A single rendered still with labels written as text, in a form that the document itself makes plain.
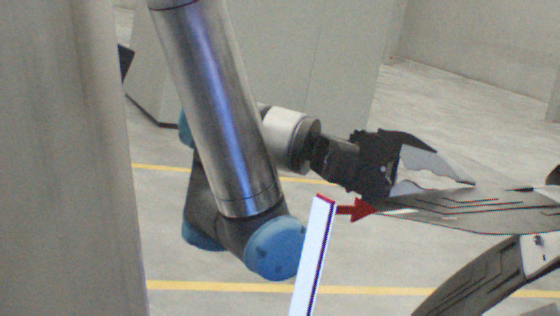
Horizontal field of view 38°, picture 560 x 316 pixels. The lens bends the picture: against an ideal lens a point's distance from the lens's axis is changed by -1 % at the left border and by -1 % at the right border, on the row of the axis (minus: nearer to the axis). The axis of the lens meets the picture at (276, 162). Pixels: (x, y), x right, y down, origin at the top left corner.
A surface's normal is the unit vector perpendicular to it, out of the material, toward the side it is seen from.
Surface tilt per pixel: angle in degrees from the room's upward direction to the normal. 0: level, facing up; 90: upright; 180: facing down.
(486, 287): 58
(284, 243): 90
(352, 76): 90
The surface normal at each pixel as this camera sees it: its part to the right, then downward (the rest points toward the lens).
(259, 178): 0.57, 0.24
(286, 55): 0.38, 0.27
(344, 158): 0.14, 0.13
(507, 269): -0.73, -0.63
